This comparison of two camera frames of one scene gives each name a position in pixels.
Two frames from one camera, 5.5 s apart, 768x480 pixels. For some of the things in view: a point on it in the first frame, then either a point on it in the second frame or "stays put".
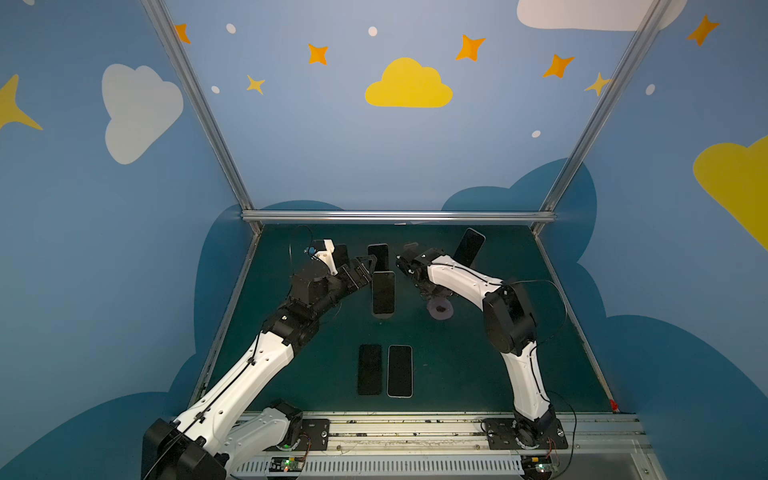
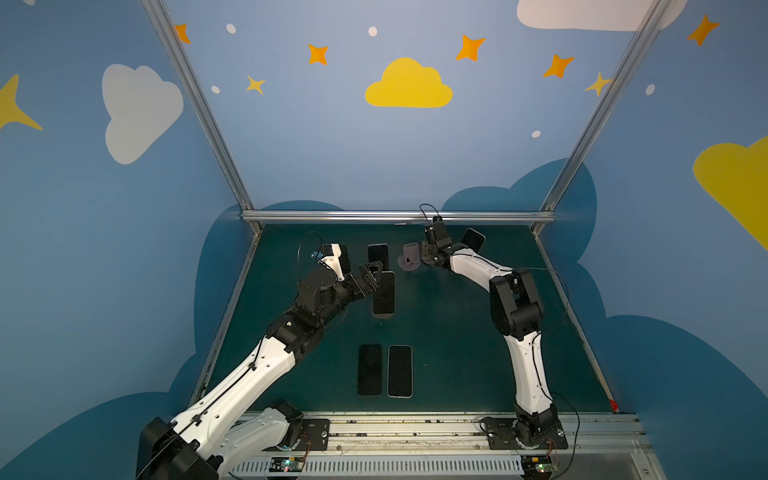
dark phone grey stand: [370, 369] stays put
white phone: [400, 371] stays put
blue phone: [383, 294] stays put
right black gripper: [411, 262] -> [429, 255]
